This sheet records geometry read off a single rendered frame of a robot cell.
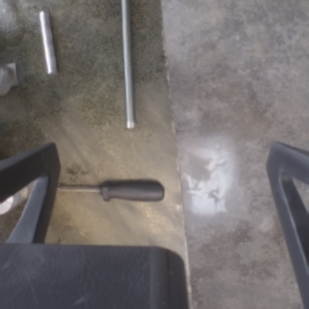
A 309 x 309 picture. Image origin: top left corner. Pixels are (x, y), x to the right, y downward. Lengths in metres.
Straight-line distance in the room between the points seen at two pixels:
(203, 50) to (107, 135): 1.01
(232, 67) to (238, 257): 0.93
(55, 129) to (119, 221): 0.18
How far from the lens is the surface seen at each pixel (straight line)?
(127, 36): 0.46
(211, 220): 1.42
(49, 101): 0.48
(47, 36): 0.48
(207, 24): 1.44
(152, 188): 0.43
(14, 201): 0.43
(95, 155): 0.46
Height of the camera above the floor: 1.33
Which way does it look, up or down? 85 degrees down
